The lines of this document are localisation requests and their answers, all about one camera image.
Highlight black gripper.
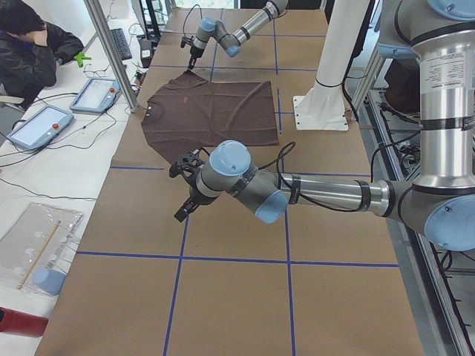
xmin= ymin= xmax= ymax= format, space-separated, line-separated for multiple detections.
xmin=168 ymin=149 xmax=204 ymax=223
xmin=180 ymin=36 xmax=203 ymax=70

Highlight brown t-shirt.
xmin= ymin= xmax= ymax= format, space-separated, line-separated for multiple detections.
xmin=142 ymin=70 xmax=278 ymax=163

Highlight black box device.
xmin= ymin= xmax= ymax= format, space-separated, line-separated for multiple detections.
xmin=139 ymin=39 xmax=154 ymax=68

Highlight black keyboard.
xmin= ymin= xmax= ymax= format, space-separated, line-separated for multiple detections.
xmin=110 ymin=28 xmax=132 ymax=60

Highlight far teach pendant tablet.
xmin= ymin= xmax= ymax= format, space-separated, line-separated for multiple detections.
xmin=69 ymin=77 xmax=120 ymax=114

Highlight teach pendant tablet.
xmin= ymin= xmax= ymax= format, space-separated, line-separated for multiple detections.
xmin=69 ymin=77 xmax=120 ymax=114
xmin=7 ymin=105 xmax=73 ymax=150

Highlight eyeglasses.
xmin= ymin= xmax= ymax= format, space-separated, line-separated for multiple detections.
xmin=82 ymin=64 xmax=109 ymax=78

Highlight green plastic object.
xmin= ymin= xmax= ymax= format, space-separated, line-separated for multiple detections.
xmin=73 ymin=52 xmax=92 ymax=68

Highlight blue plastic cup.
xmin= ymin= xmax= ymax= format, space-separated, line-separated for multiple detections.
xmin=33 ymin=268 xmax=66 ymax=296

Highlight near teach pendant tablet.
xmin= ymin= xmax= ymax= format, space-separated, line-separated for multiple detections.
xmin=7 ymin=105 xmax=73 ymax=150

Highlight seated person in black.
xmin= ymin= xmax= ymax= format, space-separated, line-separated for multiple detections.
xmin=1 ymin=1 xmax=84 ymax=109

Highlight clear plastic bag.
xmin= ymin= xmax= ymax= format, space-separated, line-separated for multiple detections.
xmin=1 ymin=203 xmax=83 ymax=296

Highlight wooden stick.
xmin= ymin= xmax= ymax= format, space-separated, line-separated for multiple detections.
xmin=16 ymin=220 xmax=62 ymax=290

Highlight red cylinder bottle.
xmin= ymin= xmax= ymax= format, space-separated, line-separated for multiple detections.
xmin=1 ymin=307 xmax=48 ymax=337

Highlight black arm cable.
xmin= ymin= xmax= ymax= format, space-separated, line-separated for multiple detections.
xmin=255 ymin=140 xmax=368 ymax=213
xmin=183 ymin=4 xmax=216 ymax=81

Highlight aluminium frame post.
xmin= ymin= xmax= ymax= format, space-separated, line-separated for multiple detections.
xmin=84 ymin=0 xmax=139 ymax=113

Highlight black table cable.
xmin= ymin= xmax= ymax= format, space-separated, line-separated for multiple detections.
xmin=0 ymin=92 xmax=131 ymax=168

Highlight white pedestal column base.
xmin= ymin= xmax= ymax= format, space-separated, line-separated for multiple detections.
xmin=293 ymin=0 xmax=370 ymax=131

